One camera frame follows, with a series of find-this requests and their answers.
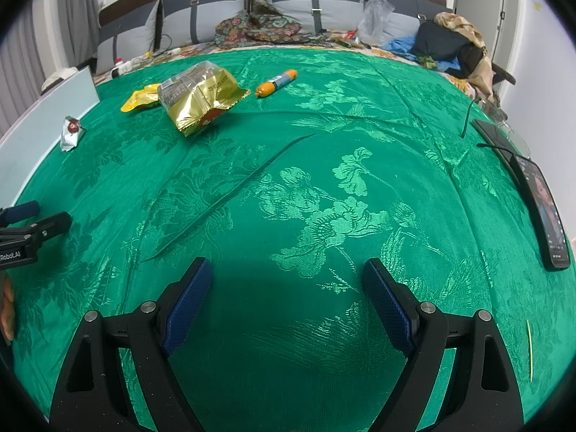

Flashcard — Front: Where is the person's left hand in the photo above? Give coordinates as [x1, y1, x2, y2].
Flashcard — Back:
[0, 276, 15, 342]

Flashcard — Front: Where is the gold foil snack packet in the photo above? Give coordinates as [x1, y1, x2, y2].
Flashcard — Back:
[157, 60, 252, 137]

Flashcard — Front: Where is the black bag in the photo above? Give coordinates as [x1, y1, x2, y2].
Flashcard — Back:
[410, 22, 486, 61]

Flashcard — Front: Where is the clear plastic bag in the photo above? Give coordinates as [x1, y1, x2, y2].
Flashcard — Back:
[357, 0, 396, 46]

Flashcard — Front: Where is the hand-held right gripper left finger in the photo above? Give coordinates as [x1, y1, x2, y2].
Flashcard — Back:
[49, 256, 213, 432]

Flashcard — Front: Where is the white storage box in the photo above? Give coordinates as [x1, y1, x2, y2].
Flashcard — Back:
[0, 65, 100, 208]

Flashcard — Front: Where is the green floral blanket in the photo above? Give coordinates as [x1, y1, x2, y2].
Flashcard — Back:
[9, 47, 547, 428]

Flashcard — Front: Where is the clear plastic object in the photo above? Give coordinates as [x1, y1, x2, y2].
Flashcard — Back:
[488, 99, 532, 153]

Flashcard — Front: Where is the yellow snack packet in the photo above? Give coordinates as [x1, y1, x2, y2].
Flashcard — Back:
[120, 84, 163, 113]

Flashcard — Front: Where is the black phone with lit screen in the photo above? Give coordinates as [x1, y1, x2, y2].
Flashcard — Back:
[513, 155, 571, 271]

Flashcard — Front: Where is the beige patterned cloth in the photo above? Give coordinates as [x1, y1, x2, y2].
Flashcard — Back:
[433, 11, 498, 97]

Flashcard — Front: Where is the grey curtain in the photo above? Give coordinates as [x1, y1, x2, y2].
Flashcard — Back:
[42, 0, 100, 84]

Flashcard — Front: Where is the dark patterned cloth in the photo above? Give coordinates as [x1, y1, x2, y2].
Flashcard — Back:
[215, 1, 303, 48]

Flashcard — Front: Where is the blue cloth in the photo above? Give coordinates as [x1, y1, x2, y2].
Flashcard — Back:
[386, 35, 462, 73]

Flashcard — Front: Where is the white cloth bundle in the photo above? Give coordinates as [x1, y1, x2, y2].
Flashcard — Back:
[42, 67, 80, 96]

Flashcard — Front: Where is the black charging cable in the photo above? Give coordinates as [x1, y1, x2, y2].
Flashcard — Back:
[460, 98, 518, 154]

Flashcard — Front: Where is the orange sausage stick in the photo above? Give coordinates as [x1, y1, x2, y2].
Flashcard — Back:
[255, 69, 298, 98]

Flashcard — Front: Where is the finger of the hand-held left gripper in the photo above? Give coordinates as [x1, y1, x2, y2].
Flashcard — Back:
[0, 211, 73, 245]
[0, 201, 41, 227]

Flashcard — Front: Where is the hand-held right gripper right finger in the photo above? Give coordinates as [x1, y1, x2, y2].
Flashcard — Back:
[362, 257, 525, 432]

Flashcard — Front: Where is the small silver snack packet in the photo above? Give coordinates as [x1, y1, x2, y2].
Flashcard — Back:
[60, 116, 86, 151]

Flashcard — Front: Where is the wooden toothpick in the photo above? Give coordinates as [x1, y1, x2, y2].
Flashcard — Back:
[526, 319, 535, 381]

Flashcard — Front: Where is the black chair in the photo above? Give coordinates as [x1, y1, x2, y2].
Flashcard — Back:
[490, 62, 517, 87]

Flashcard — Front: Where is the black flat device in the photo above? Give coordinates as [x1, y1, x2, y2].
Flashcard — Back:
[472, 119, 532, 163]

